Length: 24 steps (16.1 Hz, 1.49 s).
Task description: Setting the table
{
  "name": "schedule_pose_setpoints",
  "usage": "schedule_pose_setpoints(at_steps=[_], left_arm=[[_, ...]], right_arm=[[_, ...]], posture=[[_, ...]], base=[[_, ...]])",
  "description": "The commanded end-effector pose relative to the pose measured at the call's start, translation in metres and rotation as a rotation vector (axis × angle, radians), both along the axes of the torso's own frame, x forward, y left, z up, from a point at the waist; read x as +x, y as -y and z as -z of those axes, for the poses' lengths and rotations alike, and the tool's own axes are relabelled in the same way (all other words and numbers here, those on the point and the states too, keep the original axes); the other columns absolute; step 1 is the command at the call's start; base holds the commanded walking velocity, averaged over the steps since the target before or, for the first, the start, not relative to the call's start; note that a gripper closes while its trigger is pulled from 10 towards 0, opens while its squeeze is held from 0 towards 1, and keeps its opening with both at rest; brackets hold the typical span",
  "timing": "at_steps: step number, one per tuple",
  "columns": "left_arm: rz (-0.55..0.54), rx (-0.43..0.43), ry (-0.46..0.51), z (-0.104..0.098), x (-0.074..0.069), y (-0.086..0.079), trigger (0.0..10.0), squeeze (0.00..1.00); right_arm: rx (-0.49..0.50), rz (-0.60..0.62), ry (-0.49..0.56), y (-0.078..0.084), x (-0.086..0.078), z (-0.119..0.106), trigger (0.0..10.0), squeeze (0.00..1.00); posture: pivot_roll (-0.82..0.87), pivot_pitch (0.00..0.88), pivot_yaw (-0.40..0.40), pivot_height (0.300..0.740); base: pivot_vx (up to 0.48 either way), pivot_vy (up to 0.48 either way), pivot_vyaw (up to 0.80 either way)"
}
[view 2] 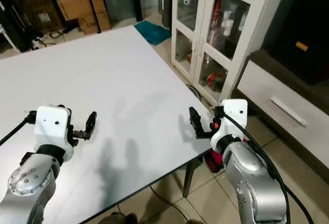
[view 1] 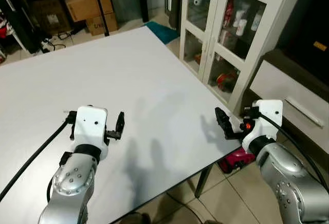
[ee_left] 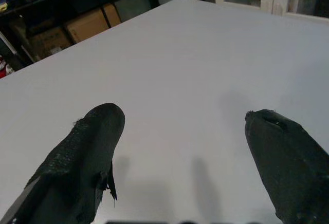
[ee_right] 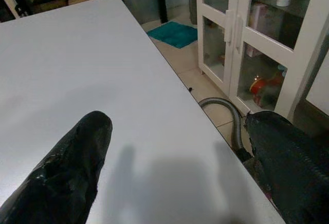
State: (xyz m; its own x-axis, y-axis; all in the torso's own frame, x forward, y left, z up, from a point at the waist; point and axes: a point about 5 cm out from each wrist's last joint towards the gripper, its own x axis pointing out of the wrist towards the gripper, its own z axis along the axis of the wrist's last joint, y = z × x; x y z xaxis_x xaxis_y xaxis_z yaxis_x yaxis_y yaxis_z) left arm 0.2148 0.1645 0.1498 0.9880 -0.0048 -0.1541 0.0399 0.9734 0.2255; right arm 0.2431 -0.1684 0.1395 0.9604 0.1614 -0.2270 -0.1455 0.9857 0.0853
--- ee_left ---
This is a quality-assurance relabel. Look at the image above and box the red and white object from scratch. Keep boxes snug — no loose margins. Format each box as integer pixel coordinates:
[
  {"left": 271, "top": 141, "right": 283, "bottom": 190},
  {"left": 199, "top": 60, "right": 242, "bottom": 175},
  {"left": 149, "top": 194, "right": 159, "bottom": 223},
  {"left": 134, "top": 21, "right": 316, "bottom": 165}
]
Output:
[{"left": 0, "top": 55, "right": 13, "bottom": 80}]

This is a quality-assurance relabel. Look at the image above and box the black metal storage shelf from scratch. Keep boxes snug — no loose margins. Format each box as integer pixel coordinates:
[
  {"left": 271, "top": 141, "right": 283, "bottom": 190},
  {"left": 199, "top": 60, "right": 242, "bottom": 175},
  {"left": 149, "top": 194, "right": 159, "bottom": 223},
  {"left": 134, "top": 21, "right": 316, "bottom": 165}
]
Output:
[{"left": 0, "top": 0, "right": 160, "bottom": 72}]

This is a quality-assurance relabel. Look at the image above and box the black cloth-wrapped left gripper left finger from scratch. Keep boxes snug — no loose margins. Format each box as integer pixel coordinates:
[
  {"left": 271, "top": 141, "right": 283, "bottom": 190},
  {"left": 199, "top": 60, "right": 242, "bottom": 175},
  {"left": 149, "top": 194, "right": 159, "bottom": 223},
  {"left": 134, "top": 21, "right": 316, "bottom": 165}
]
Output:
[{"left": 0, "top": 103, "right": 126, "bottom": 224}]

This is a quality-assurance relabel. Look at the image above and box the brown cardboard box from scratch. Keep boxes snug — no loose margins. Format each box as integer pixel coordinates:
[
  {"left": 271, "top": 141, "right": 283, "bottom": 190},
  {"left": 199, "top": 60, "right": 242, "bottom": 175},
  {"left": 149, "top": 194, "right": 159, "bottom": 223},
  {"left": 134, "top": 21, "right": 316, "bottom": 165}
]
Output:
[
  {"left": 64, "top": 8, "right": 112, "bottom": 45},
  {"left": 30, "top": 27, "right": 71, "bottom": 61},
  {"left": 102, "top": 3, "right": 122, "bottom": 28}
]

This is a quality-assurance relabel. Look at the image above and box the grey plastic storage bin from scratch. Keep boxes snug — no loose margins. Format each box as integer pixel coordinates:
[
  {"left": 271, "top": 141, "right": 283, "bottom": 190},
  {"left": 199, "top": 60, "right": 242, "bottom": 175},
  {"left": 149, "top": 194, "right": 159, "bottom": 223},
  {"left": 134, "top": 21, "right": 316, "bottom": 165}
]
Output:
[{"left": 114, "top": 0, "right": 153, "bottom": 23}]

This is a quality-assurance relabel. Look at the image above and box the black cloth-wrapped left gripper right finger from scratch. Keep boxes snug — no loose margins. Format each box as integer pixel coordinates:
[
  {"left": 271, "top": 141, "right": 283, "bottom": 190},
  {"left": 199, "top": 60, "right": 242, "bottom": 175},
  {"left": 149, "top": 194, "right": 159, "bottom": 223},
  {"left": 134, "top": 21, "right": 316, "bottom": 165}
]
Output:
[{"left": 245, "top": 108, "right": 329, "bottom": 224}]

